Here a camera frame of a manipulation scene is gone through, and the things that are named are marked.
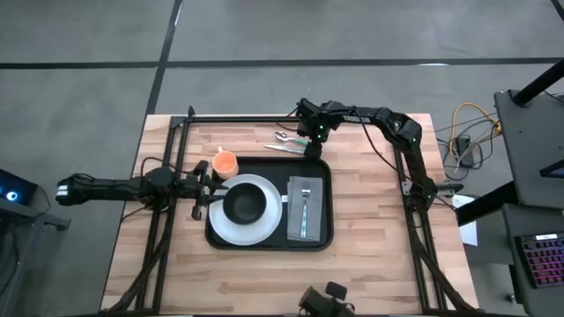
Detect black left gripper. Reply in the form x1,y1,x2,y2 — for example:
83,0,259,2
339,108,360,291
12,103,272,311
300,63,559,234
189,160,230,221

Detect orange mug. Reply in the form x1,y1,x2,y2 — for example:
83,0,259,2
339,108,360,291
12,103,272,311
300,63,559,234
211,146,241,181

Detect black round bowl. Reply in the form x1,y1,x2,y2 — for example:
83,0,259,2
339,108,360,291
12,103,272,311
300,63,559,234
222,182,268,226

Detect knife with patterned teal handle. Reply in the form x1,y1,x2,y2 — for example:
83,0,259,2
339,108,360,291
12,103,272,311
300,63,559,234
263,144,306,155

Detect white round plate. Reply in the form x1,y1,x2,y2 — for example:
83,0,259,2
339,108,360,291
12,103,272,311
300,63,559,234
208,173,284,247

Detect fork with patterned teal handle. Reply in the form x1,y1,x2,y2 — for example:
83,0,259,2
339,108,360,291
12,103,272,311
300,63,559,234
299,188,312,240

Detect grey cloth napkin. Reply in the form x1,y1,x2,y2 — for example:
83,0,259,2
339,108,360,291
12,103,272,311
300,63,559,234
286,175,324,242

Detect black plastic tray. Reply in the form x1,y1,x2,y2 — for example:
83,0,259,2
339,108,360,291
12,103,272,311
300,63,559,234
204,156,335,253

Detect black power adapter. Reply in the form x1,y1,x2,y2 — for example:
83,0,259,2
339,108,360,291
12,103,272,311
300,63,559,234
456,135,473,167

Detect black blocky device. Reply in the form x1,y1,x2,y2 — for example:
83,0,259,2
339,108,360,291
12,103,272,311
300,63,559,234
298,281,356,317

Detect white paper sheet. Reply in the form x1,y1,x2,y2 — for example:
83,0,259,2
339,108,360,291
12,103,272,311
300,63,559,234
452,193,479,247

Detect black diagonal stand bar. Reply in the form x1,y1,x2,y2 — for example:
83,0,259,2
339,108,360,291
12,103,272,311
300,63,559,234
456,180,530,226

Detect grey metal stand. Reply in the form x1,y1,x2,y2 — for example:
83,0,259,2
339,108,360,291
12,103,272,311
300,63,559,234
0,206,71,317

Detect black computer with blue light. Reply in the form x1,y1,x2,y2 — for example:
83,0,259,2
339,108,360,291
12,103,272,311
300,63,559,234
0,168,50,217

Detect grey equipment cart top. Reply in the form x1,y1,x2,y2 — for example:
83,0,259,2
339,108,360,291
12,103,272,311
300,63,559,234
493,90,564,210

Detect black pole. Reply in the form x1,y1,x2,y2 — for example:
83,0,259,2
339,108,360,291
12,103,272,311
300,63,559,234
513,59,564,107

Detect black screen device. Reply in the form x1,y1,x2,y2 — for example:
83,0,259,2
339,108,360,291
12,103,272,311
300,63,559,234
539,158,564,180

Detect backlit keyboard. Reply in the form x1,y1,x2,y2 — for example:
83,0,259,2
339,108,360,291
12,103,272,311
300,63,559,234
514,232,564,290

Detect dark grey desk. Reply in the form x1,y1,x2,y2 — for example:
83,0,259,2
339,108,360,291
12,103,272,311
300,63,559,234
501,204,564,317

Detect black aluminium table frame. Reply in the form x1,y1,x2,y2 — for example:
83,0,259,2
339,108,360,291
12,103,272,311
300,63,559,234
103,105,481,317

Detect yellow cable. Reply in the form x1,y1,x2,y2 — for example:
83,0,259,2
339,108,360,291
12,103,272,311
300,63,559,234
449,101,502,162

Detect black floor cables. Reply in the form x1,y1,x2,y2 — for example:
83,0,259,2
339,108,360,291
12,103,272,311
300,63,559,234
434,112,501,173

